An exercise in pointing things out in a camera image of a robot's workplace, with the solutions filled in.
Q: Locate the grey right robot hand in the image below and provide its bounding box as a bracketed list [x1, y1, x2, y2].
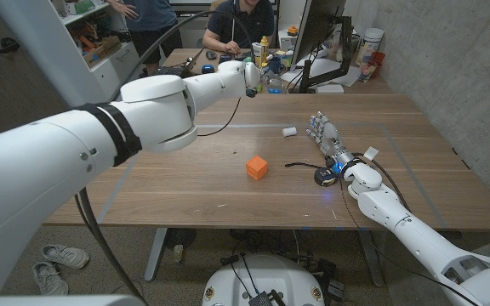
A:
[305, 110, 356, 171]

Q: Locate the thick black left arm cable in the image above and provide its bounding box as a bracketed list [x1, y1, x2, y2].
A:
[74, 10, 254, 301]

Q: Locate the computer monitor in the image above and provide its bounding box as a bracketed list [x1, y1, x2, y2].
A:
[290, 0, 348, 71]

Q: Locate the white canister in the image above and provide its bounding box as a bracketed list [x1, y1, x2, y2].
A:
[355, 27, 385, 67]

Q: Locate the white shelf cabinet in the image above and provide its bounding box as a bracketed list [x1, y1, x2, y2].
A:
[0, 0, 146, 107]

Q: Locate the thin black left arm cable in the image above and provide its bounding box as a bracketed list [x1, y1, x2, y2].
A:
[197, 96, 242, 138]

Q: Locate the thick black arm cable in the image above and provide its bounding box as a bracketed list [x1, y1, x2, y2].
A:
[74, 10, 254, 301]
[354, 151, 412, 213]

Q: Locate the cardboard box with tools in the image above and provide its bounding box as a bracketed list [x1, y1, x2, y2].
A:
[83, 36, 123, 67]

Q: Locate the juice carton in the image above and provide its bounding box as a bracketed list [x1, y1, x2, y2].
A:
[251, 42, 264, 67]

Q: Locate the seated person in dark shirt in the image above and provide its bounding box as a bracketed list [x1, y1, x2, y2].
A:
[202, 0, 276, 54]

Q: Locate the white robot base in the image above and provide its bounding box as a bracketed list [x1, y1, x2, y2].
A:
[202, 253, 326, 306]

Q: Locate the yellow mustard bottle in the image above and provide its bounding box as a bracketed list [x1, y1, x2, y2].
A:
[259, 36, 270, 69]

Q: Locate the grey sneaker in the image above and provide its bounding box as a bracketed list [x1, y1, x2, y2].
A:
[31, 261, 70, 297]
[40, 244, 90, 270]

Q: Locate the clear glass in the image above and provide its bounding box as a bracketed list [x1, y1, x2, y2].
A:
[358, 61, 376, 83]

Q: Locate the black door handle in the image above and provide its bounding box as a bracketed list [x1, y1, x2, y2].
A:
[0, 37, 21, 55]

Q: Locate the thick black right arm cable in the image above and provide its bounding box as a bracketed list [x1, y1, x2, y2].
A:
[354, 151, 412, 213]

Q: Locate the black tape measure with strap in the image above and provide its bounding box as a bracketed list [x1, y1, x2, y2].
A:
[284, 161, 339, 187]

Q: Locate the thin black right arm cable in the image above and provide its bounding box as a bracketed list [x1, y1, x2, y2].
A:
[339, 176, 482, 306]

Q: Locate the black power strip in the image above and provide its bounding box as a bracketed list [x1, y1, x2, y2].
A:
[312, 258, 346, 301]

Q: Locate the dark blue mug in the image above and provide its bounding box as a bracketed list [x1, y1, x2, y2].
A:
[269, 55, 287, 73]

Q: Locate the black velcro arm strap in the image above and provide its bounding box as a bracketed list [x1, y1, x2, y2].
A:
[76, 102, 144, 167]

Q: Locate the orange cube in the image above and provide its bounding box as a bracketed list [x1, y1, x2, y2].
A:
[245, 155, 269, 182]

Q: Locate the black floor fan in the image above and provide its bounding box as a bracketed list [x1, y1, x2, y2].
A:
[163, 228, 198, 250]

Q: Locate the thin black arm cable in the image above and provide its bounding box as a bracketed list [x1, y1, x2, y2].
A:
[339, 176, 482, 306]
[197, 96, 242, 138]

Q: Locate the red cup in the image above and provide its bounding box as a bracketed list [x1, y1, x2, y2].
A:
[370, 51, 386, 80]

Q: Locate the standing person in blue shirt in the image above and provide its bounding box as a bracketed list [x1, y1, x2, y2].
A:
[106, 0, 185, 76]

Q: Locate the grey table leg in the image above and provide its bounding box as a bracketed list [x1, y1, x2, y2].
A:
[357, 229, 385, 288]
[144, 227, 168, 282]

